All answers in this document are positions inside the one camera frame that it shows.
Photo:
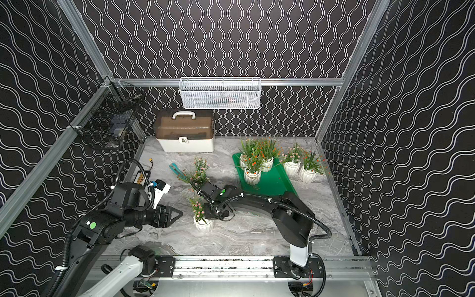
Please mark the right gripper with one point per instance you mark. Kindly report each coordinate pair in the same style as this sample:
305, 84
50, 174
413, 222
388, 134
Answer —
208, 216

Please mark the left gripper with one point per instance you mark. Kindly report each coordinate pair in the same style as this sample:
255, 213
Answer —
161, 216

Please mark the pink flower plant pot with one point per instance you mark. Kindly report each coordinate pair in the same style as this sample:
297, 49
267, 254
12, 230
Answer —
202, 224
292, 159
199, 173

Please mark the orange flower plant back pot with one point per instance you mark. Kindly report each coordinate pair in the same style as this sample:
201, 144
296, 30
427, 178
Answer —
252, 167

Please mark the orange flower plant pot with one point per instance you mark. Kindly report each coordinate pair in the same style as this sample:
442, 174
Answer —
270, 151
252, 167

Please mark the green plastic tray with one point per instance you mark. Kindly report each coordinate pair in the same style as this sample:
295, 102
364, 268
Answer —
273, 183

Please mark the green grass plant white pot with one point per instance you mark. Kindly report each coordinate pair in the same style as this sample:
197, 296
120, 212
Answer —
248, 151

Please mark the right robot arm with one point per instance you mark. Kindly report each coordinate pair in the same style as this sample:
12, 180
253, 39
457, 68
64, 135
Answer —
295, 222

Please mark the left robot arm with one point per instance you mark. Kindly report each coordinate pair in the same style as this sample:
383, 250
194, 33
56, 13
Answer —
127, 205

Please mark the brown lidded storage case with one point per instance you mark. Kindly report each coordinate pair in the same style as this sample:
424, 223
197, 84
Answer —
185, 131

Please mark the pink flower plant front pot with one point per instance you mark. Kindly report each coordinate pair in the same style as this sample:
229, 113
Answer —
202, 224

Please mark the black tray with brown items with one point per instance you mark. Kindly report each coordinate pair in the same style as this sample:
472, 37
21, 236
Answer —
140, 178

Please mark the grass plant far right pot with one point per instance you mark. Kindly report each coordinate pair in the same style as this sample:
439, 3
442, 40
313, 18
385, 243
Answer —
312, 166

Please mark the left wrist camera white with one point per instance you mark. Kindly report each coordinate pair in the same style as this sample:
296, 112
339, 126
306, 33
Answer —
159, 188

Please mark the teal handled tool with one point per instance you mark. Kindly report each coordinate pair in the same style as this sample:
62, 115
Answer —
178, 172

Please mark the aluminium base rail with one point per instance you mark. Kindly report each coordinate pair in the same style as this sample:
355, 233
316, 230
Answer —
263, 269

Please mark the white wire mesh basket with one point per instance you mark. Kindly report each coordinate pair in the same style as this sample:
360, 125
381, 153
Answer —
220, 93

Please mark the black wire wall basket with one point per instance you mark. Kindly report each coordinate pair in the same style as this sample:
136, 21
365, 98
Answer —
105, 127

